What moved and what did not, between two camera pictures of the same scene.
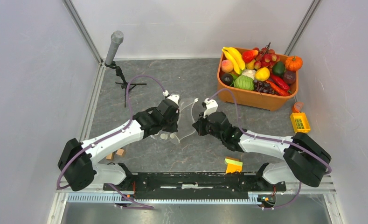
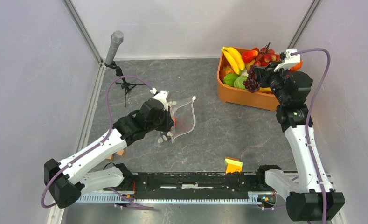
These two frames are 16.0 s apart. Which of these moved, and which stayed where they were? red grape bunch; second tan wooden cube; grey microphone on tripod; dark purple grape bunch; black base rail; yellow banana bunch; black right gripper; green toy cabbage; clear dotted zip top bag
Moved: dark purple grape bunch; clear dotted zip top bag; black right gripper
Stayed: green toy cabbage; black base rail; yellow banana bunch; second tan wooden cube; red grape bunch; grey microphone on tripod
